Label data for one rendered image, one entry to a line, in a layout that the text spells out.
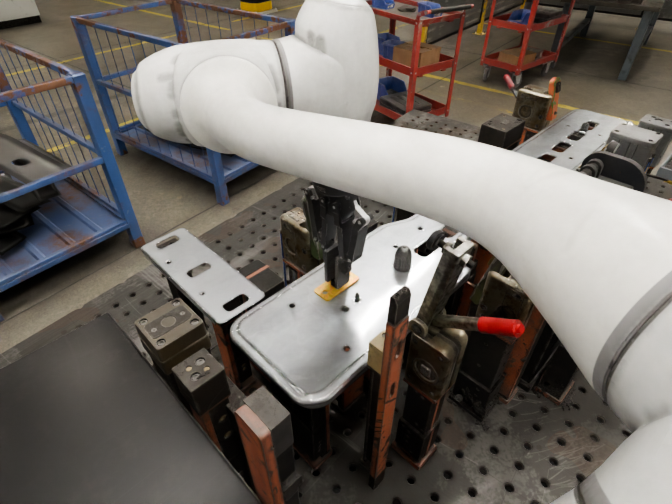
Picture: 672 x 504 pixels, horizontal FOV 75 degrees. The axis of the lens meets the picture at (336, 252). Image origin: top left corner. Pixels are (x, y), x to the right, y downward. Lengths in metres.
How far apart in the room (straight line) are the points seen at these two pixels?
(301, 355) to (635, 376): 0.54
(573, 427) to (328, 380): 0.59
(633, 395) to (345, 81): 0.44
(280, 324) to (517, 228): 0.53
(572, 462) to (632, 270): 0.85
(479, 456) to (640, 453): 0.79
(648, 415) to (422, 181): 0.18
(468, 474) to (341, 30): 0.79
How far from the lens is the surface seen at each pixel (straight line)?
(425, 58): 3.45
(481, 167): 0.29
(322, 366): 0.68
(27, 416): 0.72
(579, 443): 1.07
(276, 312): 0.75
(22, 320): 2.54
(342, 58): 0.54
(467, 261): 0.56
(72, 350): 0.76
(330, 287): 0.78
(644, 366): 0.20
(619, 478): 0.20
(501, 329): 0.58
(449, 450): 0.97
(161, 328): 0.69
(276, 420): 0.41
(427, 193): 0.30
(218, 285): 0.82
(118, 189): 2.50
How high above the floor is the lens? 1.55
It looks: 40 degrees down
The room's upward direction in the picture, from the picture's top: straight up
